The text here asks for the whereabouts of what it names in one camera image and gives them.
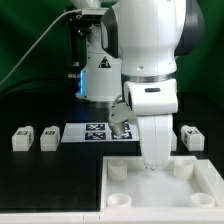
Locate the white base tag plate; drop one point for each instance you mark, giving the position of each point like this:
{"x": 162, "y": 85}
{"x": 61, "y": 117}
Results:
{"x": 96, "y": 132}

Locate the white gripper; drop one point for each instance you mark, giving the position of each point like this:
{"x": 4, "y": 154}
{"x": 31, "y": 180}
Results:
{"x": 153, "y": 105}

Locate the white square tabletop tray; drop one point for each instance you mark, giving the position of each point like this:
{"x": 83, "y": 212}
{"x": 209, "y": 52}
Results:
{"x": 185, "y": 182}

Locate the white L-shaped obstacle wall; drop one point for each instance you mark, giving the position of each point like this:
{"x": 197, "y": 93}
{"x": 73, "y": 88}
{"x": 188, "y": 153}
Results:
{"x": 72, "y": 218}

